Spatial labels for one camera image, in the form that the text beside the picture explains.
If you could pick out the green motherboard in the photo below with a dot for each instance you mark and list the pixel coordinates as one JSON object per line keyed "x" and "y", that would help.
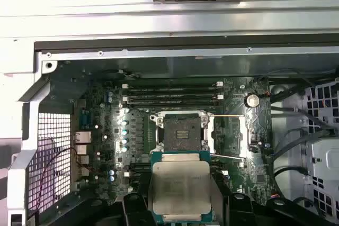
{"x": 233, "y": 99}

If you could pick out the round coin battery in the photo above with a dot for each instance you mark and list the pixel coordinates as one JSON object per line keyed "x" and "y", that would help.
{"x": 251, "y": 100}

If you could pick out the perforated metal drive cage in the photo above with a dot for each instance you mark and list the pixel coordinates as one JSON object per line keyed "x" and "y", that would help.
{"x": 325, "y": 162}

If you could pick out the teal-topped capacitor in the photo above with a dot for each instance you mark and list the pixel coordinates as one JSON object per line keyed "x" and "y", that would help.
{"x": 125, "y": 123}
{"x": 124, "y": 141}
{"x": 126, "y": 148}
{"x": 124, "y": 132}

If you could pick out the metal socket cover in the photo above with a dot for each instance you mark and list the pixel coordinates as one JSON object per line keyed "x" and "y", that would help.
{"x": 242, "y": 136}

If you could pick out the silver green CPU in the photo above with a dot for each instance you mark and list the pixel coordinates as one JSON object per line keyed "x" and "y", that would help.
{"x": 180, "y": 183}

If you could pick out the silver rear port block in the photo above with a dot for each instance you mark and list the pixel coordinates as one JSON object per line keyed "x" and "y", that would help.
{"x": 81, "y": 149}
{"x": 82, "y": 137}

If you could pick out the blue port connector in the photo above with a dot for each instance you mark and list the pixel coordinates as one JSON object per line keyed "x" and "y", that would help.
{"x": 84, "y": 120}

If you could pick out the black RAM slot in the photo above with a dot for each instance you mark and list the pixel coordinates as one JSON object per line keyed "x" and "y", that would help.
{"x": 140, "y": 166}
{"x": 172, "y": 91}
{"x": 140, "y": 170}
{"x": 172, "y": 102}
{"x": 135, "y": 174}
{"x": 140, "y": 162}
{"x": 172, "y": 97}
{"x": 172, "y": 87}

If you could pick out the grey PC case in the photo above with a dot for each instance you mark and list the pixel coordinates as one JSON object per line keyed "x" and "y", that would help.
{"x": 26, "y": 120}

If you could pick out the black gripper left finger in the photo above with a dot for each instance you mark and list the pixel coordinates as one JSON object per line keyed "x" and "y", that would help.
{"x": 132, "y": 210}

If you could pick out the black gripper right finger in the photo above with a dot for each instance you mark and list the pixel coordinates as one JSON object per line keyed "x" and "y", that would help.
{"x": 230, "y": 210}

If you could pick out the CPU socket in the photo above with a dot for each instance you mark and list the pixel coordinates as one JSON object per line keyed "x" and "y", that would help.
{"x": 173, "y": 130}

